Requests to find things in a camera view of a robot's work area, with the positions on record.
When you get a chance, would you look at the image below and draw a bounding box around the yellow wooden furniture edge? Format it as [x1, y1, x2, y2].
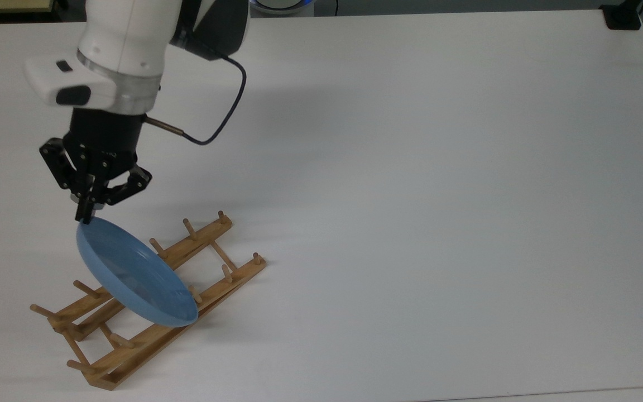
[0, 0, 55, 14]

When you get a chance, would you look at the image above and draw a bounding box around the wooden plate rack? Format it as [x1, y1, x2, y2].
[30, 210, 268, 391]

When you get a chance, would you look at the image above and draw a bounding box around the white round device blue ring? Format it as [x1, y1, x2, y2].
[249, 0, 314, 13]

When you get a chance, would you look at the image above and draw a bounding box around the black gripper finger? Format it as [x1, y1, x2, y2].
[39, 138, 100, 224]
[100, 164, 153, 208]

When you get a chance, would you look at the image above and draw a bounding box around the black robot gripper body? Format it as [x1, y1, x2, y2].
[64, 108, 147, 182]

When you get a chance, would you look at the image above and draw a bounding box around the black clamp block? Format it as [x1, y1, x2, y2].
[601, 0, 643, 30]

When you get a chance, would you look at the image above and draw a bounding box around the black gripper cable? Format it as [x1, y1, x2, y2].
[144, 50, 248, 146]

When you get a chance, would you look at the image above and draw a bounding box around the blue round plate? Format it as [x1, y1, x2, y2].
[76, 217, 199, 328]

